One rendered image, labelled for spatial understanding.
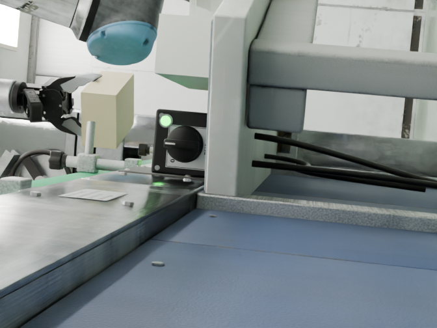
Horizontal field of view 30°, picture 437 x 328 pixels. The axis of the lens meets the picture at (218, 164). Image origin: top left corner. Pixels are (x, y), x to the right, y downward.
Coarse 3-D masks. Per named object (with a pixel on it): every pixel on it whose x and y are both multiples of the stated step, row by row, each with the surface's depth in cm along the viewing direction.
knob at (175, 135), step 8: (176, 128) 97; (184, 128) 97; (192, 128) 98; (168, 136) 97; (176, 136) 97; (184, 136) 97; (192, 136) 97; (200, 136) 98; (168, 144) 96; (176, 144) 96; (184, 144) 96; (192, 144) 96; (200, 144) 98; (168, 152) 97; (176, 152) 97; (184, 152) 97; (192, 152) 97; (200, 152) 98; (176, 160) 99; (184, 160) 97; (192, 160) 99
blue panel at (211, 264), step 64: (256, 192) 111; (320, 192) 121; (384, 192) 134; (128, 256) 52; (192, 256) 54; (256, 256) 57; (320, 256) 59; (384, 256) 62; (64, 320) 35; (128, 320) 36; (192, 320) 37; (256, 320) 38; (320, 320) 39; (384, 320) 41
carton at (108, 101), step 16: (96, 80) 176; (112, 80) 177; (128, 80) 177; (96, 96) 168; (112, 96) 168; (128, 96) 179; (96, 112) 170; (112, 112) 169; (128, 112) 180; (96, 128) 171; (112, 128) 171; (128, 128) 182; (96, 144) 173; (112, 144) 172
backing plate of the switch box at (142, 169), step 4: (128, 168) 104; (132, 168) 104; (136, 168) 105; (140, 168) 106; (144, 168) 107; (148, 168) 107; (136, 172) 98; (140, 172) 98; (144, 172) 98; (148, 172) 99; (152, 172) 100; (172, 176) 98; (176, 176) 98; (180, 176) 98; (184, 176) 98; (188, 176) 98; (192, 176) 99
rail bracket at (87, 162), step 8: (88, 128) 115; (88, 136) 115; (88, 144) 115; (56, 152) 116; (88, 152) 116; (48, 160) 115; (56, 160) 115; (64, 160) 116; (72, 160) 116; (80, 160) 115; (88, 160) 115; (96, 160) 115; (104, 160) 115; (112, 160) 115; (128, 160) 114; (136, 160) 114; (56, 168) 116; (80, 168) 115; (88, 168) 115; (96, 168) 115; (104, 168) 115; (112, 168) 115; (120, 168) 115
